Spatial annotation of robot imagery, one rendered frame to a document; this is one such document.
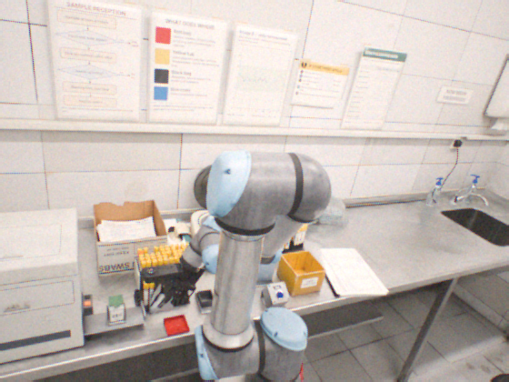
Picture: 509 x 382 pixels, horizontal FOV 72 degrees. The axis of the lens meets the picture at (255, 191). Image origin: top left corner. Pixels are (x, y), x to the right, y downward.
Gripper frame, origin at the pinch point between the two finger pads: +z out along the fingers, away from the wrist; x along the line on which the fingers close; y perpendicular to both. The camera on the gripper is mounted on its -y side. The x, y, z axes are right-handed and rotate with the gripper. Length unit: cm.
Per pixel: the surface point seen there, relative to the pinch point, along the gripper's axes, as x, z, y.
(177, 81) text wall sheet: 58, -61, -13
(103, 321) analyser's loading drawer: -0.4, 7.5, -11.2
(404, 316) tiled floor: 38, -16, 213
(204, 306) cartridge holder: 0.0, -5.7, 17.0
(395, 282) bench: -7, -46, 89
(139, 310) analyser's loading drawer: 1.2, 2.3, -2.1
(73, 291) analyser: -4.5, -3.2, -25.2
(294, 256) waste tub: 10, -31, 48
